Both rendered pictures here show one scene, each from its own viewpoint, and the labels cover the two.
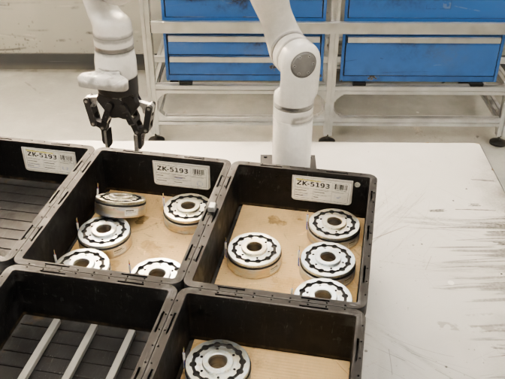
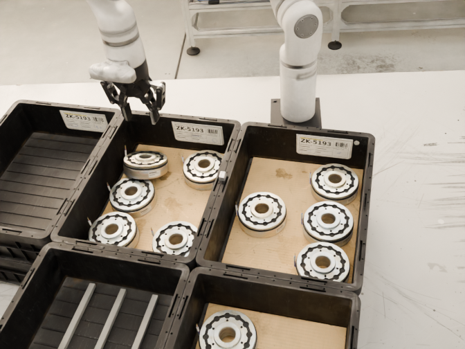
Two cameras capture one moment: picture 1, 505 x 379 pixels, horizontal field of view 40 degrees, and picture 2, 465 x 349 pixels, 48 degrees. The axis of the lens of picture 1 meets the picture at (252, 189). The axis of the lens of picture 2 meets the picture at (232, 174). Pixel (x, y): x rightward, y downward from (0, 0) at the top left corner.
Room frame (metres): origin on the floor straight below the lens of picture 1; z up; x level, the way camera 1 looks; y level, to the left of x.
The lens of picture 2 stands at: (0.34, -0.05, 1.72)
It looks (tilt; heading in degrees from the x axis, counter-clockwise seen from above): 47 degrees down; 8
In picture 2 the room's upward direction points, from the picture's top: 7 degrees counter-clockwise
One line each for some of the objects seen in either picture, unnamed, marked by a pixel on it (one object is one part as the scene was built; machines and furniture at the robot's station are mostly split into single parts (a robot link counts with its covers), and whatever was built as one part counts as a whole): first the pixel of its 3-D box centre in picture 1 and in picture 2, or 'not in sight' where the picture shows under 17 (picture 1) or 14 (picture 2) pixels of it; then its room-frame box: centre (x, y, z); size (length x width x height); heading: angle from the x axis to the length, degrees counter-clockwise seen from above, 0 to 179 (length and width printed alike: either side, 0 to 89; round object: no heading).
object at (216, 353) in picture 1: (217, 362); (227, 335); (0.75, 0.05, 0.86); 0.05 x 0.05 x 0.01
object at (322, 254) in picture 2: (322, 296); (322, 262); (0.90, -0.12, 0.86); 0.05 x 0.05 x 0.01
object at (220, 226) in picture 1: (288, 250); (293, 212); (1.02, -0.07, 0.87); 0.40 x 0.30 x 0.11; 169
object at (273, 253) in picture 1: (254, 249); (261, 210); (1.03, 0.00, 0.86); 0.10 x 0.10 x 0.01
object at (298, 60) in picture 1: (294, 74); (298, 32); (1.42, -0.09, 1.05); 0.09 x 0.09 x 0.17; 20
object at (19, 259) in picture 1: (134, 210); (153, 179); (1.07, 0.23, 0.92); 0.40 x 0.30 x 0.02; 169
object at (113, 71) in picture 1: (111, 62); (119, 50); (1.15, 0.25, 1.19); 0.11 x 0.09 x 0.06; 167
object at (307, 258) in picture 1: (328, 259); (328, 220); (1.00, -0.14, 0.86); 0.10 x 0.10 x 0.01
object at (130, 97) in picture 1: (118, 93); (131, 76); (1.17, 0.25, 1.12); 0.08 x 0.08 x 0.09
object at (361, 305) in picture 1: (289, 228); (293, 197); (1.02, -0.07, 0.92); 0.40 x 0.30 x 0.02; 169
